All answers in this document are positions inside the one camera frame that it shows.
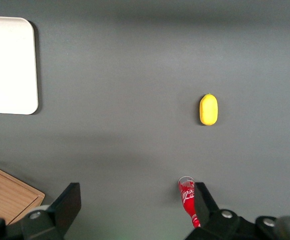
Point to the white rectangular tray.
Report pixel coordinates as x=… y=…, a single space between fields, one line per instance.
x=9 y=65

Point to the wooden drawer front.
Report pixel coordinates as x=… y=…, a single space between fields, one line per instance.
x=7 y=193

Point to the wooden drawer cabinet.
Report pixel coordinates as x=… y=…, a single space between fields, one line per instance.
x=12 y=191

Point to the red coke bottle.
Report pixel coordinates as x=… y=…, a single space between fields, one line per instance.
x=186 y=200

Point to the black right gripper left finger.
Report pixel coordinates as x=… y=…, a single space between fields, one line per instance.
x=64 y=207

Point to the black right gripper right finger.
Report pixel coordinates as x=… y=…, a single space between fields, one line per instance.
x=205 y=207

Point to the yellow lemon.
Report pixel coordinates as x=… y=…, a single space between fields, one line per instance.
x=209 y=110

